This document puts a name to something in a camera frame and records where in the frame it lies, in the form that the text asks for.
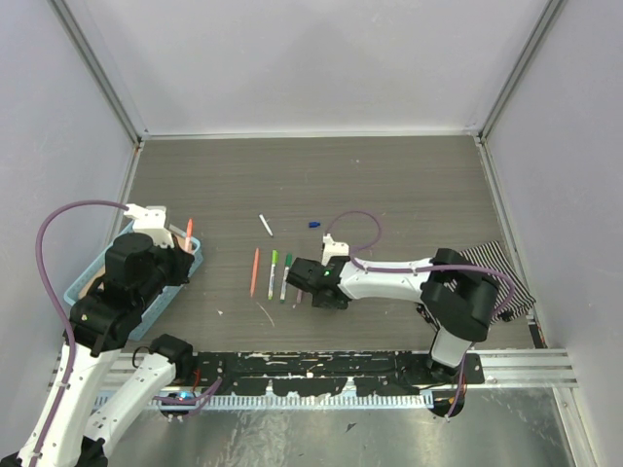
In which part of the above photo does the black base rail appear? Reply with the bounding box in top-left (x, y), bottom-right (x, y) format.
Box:
top-left (176, 351), bottom-right (485, 397)

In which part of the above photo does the orange white marker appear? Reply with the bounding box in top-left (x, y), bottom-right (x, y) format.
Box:
top-left (184, 218), bottom-right (194, 254)

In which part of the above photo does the white marker blue end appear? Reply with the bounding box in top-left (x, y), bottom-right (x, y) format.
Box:
top-left (258, 213), bottom-right (274, 237)

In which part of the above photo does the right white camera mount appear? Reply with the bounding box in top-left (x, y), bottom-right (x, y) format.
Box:
top-left (321, 233), bottom-right (349, 266)

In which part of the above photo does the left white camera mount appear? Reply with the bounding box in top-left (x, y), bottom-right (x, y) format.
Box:
top-left (124, 203), bottom-right (174, 248)

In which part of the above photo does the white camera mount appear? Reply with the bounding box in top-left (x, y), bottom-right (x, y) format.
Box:
top-left (124, 203), bottom-right (174, 248)
top-left (321, 233), bottom-right (349, 266)

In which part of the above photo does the light blue plastic basket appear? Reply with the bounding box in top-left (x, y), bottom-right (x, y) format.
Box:
top-left (63, 225), bottom-right (202, 353)

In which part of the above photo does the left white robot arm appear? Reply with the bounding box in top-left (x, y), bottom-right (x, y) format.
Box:
top-left (1, 233), bottom-right (196, 466)

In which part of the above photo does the white marker green end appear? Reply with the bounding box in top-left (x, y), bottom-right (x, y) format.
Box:
top-left (279, 253), bottom-right (293, 304)

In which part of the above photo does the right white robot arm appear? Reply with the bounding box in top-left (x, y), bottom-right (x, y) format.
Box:
top-left (286, 248), bottom-right (515, 384)

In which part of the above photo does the orange slim pen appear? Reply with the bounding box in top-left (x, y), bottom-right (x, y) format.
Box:
top-left (249, 247), bottom-right (260, 298)

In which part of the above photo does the white marker lime end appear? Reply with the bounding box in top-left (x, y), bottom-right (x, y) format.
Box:
top-left (267, 249), bottom-right (278, 301)

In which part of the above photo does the striped black white cloth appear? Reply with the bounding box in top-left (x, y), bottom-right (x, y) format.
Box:
top-left (421, 240), bottom-right (535, 342)

